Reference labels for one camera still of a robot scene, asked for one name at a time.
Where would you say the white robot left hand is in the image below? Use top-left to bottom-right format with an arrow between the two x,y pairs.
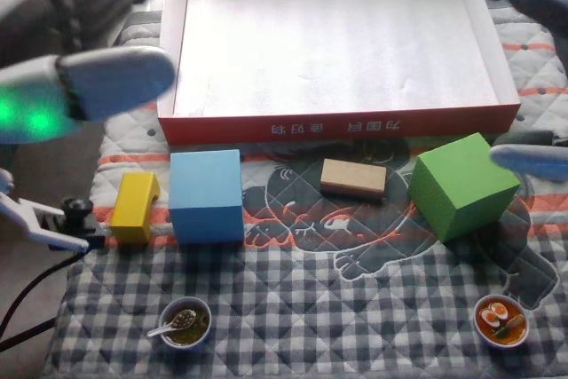
0,0 -> 178,146

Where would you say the blue cube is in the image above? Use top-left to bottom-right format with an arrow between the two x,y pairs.
168,148 -> 245,246

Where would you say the green cube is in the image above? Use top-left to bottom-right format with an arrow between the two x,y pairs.
407,132 -> 521,242

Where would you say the white tray with red edge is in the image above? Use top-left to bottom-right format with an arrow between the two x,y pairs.
155,0 -> 522,147

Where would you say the yellow arch block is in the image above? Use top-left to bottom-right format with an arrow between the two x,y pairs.
109,170 -> 162,243

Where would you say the toy green soup bowl with spoon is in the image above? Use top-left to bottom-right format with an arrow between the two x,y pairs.
146,296 -> 212,349

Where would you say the brown wooden block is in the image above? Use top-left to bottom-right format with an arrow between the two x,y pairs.
319,158 -> 386,201

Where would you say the grey quilt with bear print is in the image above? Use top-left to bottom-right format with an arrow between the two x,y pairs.
42,0 -> 568,379

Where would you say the toy ramen bowl with egg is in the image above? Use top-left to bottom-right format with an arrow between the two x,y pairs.
473,294 -> 529,347

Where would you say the small black camera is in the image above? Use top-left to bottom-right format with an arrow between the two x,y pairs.
47,195 -> 107,250

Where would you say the black cable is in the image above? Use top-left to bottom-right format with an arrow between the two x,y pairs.
0,249 -> 86,353

